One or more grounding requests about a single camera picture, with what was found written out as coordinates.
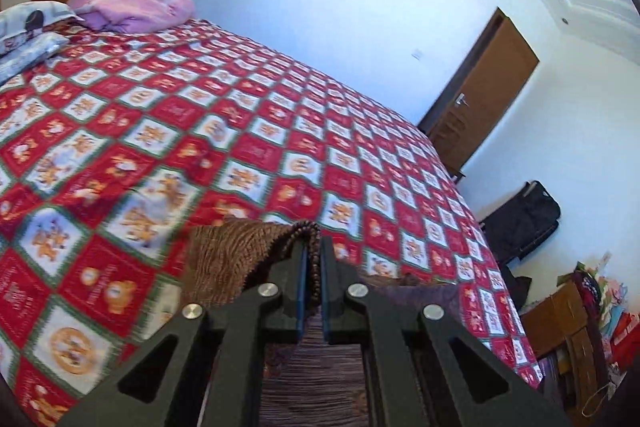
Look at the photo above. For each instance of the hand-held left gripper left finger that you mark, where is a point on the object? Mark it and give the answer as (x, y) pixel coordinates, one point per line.
(300, 289)

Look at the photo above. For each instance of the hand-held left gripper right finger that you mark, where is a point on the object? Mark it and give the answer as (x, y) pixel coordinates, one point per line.
(327, 292)

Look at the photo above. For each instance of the brown striped knit garment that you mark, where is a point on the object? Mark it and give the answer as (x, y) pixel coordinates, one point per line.
(230, 257)

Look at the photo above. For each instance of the red checked printed bedspread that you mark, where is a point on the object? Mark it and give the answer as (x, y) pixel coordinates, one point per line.
(250, 132)

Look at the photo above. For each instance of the black cloth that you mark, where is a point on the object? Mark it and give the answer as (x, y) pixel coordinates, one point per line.
(517, 287)

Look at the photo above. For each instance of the black travel bag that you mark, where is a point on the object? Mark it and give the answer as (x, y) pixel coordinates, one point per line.
(525, 222)

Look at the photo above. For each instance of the brown cardboard box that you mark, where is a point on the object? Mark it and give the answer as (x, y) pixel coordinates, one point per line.
(555, 322)

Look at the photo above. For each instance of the brown wooden door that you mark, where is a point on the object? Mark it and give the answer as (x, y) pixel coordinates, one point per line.
(485, 97)

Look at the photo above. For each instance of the pile of colourful bags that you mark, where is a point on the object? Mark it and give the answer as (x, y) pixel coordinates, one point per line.
(610, 317)

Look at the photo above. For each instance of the pink floral pillow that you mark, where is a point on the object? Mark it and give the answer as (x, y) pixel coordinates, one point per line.
(140, 2)

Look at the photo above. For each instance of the blue white printed pillow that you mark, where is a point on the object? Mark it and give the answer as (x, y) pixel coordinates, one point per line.
(30, 37)

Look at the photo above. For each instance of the white wall switch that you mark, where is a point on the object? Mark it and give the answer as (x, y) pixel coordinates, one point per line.
(417, 54)

